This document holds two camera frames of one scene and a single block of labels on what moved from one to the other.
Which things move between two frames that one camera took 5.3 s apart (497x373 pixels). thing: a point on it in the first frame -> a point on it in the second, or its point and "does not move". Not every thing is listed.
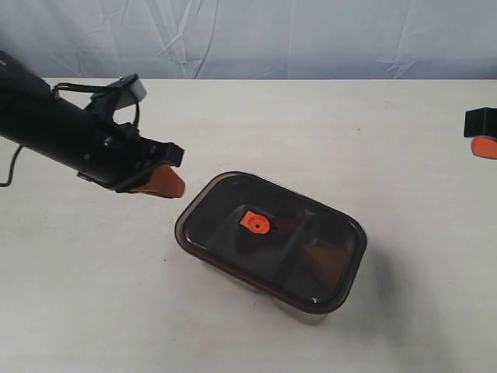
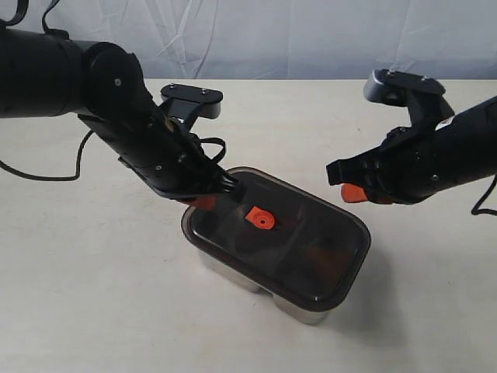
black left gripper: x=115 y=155 -> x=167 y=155
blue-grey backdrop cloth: x=253 y=40 does not move
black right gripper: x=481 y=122 -> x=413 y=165
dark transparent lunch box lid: x=292 y=249 does not move
